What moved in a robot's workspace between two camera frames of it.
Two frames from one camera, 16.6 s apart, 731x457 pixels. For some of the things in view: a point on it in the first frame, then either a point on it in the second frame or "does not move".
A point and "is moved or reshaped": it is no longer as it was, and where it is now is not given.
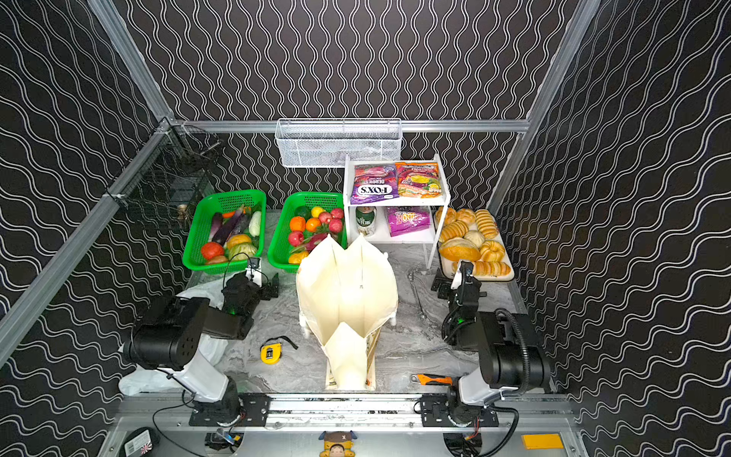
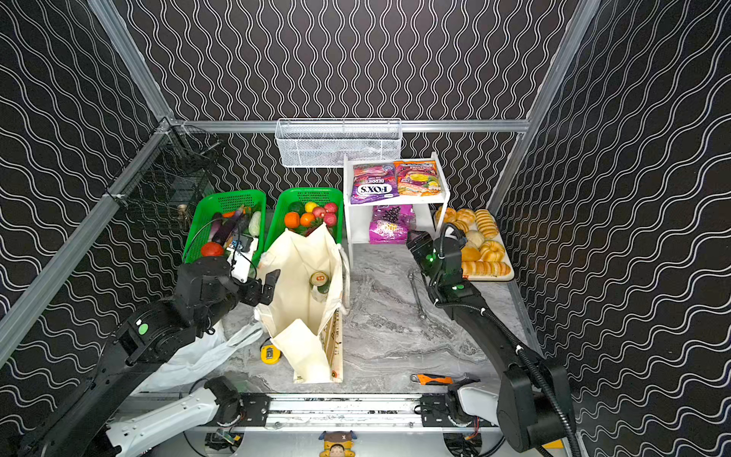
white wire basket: (328, 142) does not move
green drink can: (365, 219) -> (320, 283)
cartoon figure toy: (338, 444) does not move
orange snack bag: (422, 180) does not move
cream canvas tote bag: (346, 296) -> (305, 291)
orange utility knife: (425, 379) does not move
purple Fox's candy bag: (373, 183) does not move
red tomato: (212, 249) does not move
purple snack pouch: (406, 219) is moved or reshaped
